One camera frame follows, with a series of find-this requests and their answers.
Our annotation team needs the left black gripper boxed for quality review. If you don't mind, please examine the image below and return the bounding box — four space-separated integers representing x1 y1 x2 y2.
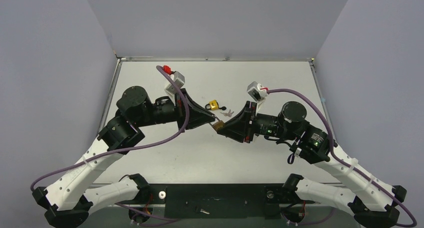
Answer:
136 90 217 134

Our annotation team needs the silver key bunch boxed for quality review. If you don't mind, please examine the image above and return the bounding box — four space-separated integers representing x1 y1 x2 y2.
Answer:
221 110 234 117

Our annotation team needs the yellow padlock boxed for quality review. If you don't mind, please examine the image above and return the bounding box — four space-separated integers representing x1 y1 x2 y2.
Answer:
204 100 227 111

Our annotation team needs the small brass padlock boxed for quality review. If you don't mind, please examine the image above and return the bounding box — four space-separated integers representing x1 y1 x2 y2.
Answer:
211 120 225 132

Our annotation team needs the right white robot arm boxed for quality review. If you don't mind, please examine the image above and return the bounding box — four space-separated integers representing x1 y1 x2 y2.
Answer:
213 101 406 227

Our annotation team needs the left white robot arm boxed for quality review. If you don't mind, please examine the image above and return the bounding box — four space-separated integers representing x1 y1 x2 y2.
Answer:
32 86 215 227

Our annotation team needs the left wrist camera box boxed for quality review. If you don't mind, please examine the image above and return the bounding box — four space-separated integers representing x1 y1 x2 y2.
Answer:
164 71 185 99

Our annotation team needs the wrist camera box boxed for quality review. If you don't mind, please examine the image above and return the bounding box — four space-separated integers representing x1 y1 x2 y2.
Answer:
164 71 185 99
246 81 269 113

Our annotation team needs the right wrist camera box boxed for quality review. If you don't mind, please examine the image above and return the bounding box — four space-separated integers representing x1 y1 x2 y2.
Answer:
246 81 269 113

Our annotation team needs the aluminium table edge rail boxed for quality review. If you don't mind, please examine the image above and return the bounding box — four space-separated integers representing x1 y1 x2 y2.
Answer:
97 58 122 132

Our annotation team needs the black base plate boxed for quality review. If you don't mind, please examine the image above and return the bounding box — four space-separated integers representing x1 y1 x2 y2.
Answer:
123 183 303 219

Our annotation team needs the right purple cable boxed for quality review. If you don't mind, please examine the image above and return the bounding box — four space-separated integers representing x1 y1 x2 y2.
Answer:
266 88 418 228

